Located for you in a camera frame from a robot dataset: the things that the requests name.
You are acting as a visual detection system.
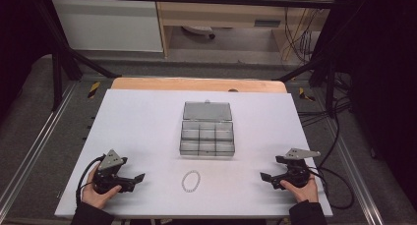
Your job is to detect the black floor cables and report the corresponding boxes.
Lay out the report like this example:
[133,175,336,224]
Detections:
[297,96,352,127]

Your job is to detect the hanging cable bundle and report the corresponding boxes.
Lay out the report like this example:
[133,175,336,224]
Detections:
[282,5,325,66]

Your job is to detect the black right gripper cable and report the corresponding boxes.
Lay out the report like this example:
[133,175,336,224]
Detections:
[308,96,356,210]

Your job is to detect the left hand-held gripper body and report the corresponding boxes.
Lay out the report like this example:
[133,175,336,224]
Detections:
[92,148,129,196]

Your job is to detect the white cabinet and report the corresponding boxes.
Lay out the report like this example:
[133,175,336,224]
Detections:
[51,0,164,53]

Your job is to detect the person's right hand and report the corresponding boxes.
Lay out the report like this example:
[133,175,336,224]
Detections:
[279,175,320,204]

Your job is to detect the wooden desk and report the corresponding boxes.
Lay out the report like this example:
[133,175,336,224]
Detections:
[153,0,339,62]

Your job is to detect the office chair base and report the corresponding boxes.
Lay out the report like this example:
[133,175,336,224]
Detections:
[180,25,217,40]

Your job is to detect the clear plastic compartment box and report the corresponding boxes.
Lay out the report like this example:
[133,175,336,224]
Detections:
[178,100,236,157]

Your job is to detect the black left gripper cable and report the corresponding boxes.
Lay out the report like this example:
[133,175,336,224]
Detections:
[75,154,106,208]

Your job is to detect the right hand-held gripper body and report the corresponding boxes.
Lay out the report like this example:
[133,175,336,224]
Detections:
[275,147,322,189]

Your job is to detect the yellow black floor tape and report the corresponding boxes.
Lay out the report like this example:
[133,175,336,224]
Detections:
[87,81,101,100]
[298,86,317,103]

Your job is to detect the person's left hand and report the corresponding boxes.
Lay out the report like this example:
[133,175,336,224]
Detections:
[81,162,123,210]

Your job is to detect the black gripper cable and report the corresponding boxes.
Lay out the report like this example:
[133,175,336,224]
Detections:
[75,154,106,208]
[308,96,356,210]

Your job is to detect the black curtain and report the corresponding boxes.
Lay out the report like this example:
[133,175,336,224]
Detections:
[338,0,417,201]
[0,0,55,123]

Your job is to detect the aluminium floor rail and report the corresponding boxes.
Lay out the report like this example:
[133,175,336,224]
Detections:
[0,82,79,217]
[324,118,386,225]

